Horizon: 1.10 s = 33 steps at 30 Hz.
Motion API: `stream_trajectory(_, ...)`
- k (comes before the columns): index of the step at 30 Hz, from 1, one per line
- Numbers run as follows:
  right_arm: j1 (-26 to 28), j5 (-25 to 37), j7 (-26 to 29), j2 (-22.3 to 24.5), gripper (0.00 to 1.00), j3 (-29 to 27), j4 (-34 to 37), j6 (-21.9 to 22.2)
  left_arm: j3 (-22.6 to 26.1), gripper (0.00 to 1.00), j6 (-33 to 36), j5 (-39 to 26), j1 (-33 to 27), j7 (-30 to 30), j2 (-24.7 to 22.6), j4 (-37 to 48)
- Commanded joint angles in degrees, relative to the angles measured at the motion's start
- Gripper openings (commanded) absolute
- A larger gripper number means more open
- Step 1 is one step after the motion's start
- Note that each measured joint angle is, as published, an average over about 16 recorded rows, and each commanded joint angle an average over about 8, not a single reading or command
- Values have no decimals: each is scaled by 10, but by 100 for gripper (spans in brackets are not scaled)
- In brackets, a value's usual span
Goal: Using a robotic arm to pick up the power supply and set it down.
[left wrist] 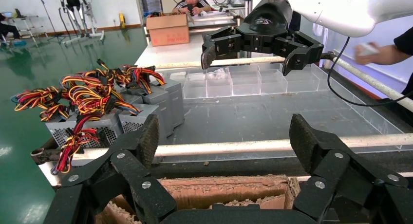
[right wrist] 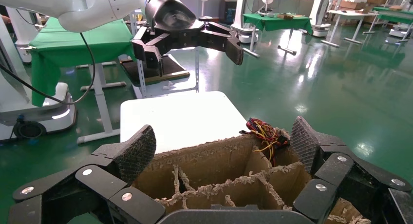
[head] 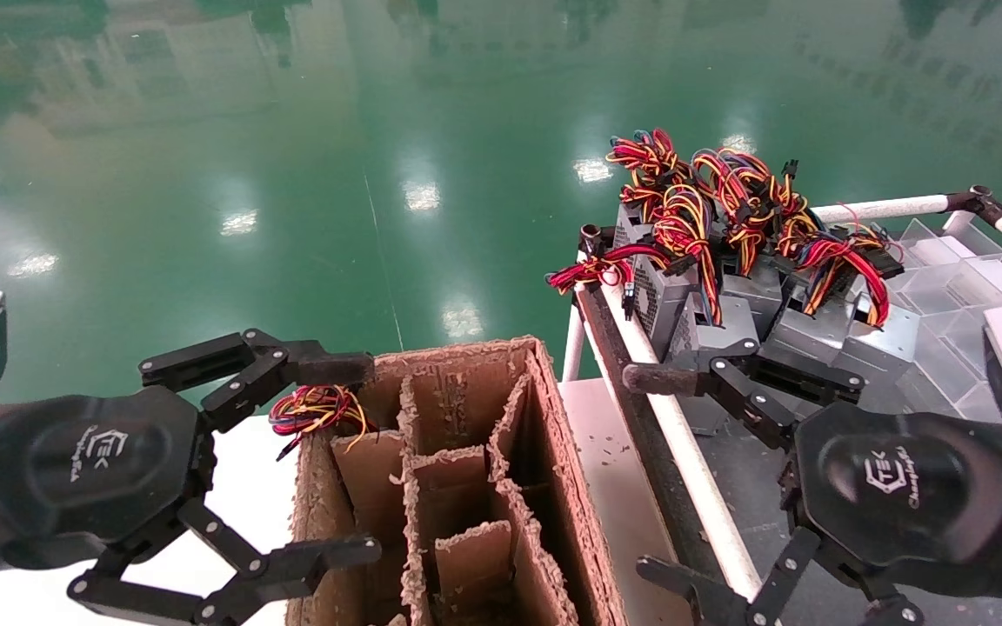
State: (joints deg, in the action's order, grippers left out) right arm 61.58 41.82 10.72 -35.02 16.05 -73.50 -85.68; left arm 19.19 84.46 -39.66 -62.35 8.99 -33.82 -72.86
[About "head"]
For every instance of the clear acrylic compartment tray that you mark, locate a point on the clear acrylic compartment tray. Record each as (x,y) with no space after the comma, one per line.
(945,287)

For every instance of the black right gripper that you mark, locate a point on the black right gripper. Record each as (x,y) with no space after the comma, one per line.
(901,487)

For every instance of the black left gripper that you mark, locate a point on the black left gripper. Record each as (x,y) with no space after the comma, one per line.
(92,469)

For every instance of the white cart leg pipe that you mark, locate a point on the white cart leg pipe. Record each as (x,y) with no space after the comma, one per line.
(572,348)

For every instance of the brown cardboard box with dividers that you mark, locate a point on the brown cardboard box with dividers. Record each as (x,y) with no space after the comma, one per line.
(449,400)

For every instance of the black pipe joint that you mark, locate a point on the black pipe joint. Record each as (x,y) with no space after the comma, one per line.
(979,202)
(592,239)

